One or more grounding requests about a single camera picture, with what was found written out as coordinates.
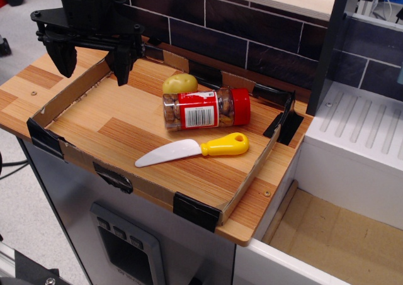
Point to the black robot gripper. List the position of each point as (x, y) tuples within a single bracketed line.
[(61, 32)]

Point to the red-lidded spice bottle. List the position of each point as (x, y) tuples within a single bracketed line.
[(206, 109)]

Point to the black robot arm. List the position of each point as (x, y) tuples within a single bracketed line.
[(95, 6)]

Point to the yellow toy potato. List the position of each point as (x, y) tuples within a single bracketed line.
[(180, 83)]

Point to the grey toy oven cabinet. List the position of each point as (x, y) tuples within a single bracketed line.
[(121, 238)]

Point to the white toy sink unit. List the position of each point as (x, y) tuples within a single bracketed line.
[(338, 217)]

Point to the yellow-handled white toy knife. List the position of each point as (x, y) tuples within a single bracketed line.
[(231, 144)]

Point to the dark grey shelf post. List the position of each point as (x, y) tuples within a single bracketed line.
[(320, 85)]

